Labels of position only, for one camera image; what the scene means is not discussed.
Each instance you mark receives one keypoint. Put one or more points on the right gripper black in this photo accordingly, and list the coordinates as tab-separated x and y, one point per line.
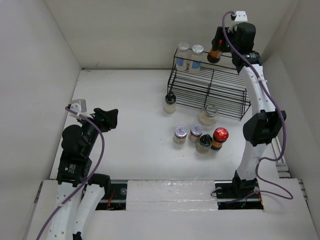
219	35

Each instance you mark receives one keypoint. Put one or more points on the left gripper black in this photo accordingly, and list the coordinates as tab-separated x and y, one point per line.
109	116

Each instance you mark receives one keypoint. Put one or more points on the red lid dark sauce jar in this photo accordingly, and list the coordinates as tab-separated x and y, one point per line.
215	53

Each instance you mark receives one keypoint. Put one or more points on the tall jar blue label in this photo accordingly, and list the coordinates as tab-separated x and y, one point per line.
182	54
196	57

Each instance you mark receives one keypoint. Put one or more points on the black cap white powder bottle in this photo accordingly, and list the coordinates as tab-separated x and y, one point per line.
170	103

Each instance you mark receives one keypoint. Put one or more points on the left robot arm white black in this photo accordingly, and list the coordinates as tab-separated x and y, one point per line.
79	187

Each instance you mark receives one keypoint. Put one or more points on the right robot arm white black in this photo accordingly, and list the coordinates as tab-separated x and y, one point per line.
267	118

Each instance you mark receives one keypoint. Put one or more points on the open clear glass jar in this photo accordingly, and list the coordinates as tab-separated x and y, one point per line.
209	116

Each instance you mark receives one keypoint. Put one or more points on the silver lid jar left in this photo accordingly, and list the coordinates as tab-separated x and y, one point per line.
180	134

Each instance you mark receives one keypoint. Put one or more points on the silver lid jar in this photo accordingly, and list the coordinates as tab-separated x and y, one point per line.
196	132
180	134

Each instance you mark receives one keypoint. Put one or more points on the silver lid jar right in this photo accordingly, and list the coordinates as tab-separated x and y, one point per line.
196	132

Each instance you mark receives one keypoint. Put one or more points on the red lid sauce jar front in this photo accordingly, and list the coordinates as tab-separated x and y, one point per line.
220	136

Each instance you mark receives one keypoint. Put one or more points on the black cap spice bottle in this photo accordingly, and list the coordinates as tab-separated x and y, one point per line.
204	144

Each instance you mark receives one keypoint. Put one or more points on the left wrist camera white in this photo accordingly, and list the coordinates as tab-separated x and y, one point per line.
78	106

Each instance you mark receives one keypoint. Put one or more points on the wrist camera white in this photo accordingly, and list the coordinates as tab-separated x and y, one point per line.
239	17
78	106

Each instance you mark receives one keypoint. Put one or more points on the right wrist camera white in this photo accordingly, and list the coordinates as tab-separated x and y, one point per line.
239	17

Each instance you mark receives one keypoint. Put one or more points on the black wire rack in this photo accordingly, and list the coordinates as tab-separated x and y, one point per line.
214	84

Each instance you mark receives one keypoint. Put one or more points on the right side metal rail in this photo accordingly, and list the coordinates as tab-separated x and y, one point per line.
281	165

